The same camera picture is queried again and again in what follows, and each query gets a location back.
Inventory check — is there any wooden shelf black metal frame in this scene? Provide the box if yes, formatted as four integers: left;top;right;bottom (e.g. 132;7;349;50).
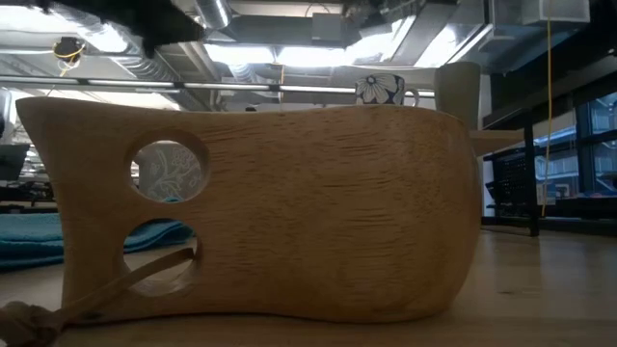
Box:
469;108;541;237

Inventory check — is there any black mesh crate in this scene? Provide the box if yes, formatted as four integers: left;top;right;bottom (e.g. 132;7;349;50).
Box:
484;152;531;219

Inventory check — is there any white blue floral mug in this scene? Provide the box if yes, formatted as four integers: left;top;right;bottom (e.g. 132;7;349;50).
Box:
355;72;420;107

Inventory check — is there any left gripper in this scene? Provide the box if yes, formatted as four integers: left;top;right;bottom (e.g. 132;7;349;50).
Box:
38;0;206;59

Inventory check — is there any teal folded cloth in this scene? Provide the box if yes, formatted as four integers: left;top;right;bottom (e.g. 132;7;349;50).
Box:
0;211;194;272

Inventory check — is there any black yellow ceiling cable bundle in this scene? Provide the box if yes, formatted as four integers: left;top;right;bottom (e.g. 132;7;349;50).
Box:
51;36;88;78

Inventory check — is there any tall beige tumbler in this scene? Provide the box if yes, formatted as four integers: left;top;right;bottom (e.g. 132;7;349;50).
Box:
433;61;482;132

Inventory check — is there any yellow hanging cord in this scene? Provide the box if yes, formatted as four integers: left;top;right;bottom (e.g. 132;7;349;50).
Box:
542;17;554;218

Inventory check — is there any wooden kuksa cup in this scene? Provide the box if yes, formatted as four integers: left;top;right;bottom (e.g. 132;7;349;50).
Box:
15;95;483;325

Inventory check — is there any silver ventilation duct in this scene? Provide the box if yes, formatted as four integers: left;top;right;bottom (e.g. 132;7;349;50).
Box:
195;0;232;30

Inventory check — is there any dark window frame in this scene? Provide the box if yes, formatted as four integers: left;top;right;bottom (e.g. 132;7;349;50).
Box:
573;98;617;199

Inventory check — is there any tan leather cup cord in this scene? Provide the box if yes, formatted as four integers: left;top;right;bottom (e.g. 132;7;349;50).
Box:
0;248;197;347

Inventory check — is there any black table frame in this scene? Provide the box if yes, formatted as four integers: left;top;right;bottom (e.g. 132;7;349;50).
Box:
481;215;617;238

